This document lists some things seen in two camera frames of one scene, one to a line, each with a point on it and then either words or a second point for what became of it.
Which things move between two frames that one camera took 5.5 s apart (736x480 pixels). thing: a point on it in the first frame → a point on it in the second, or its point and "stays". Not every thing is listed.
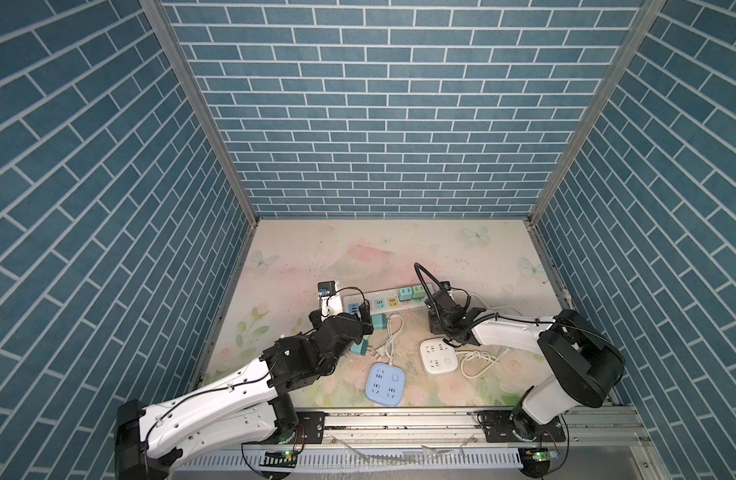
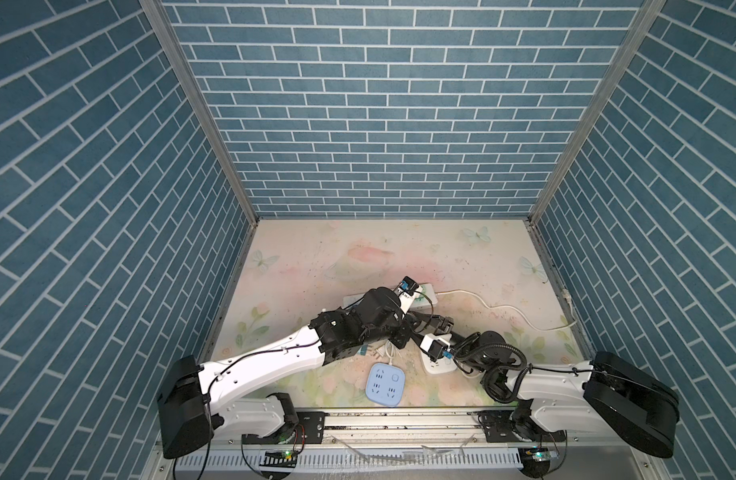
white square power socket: (438, 356) stays
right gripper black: (433, 324) → (438, 322)
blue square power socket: (385, 383) stays
